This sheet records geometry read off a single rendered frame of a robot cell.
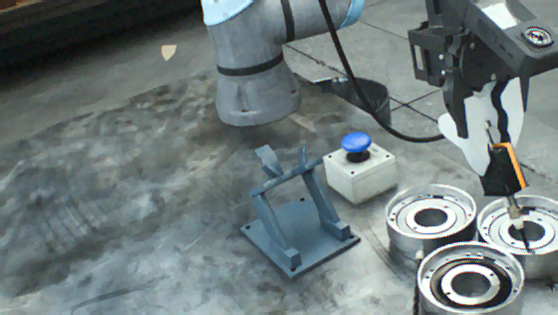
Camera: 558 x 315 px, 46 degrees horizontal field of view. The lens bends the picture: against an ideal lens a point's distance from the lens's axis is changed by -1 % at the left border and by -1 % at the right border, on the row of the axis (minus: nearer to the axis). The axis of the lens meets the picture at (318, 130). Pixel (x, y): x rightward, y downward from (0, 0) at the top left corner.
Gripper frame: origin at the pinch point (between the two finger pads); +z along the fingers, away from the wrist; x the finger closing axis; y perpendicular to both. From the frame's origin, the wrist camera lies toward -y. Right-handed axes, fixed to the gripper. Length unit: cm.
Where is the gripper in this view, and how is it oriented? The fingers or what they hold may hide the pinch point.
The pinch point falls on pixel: (497, 159)
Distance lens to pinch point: 69.7
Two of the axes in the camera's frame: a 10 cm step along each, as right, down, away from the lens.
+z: 2.1, 9.1, 3.5
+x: -8.6, 3.4, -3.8
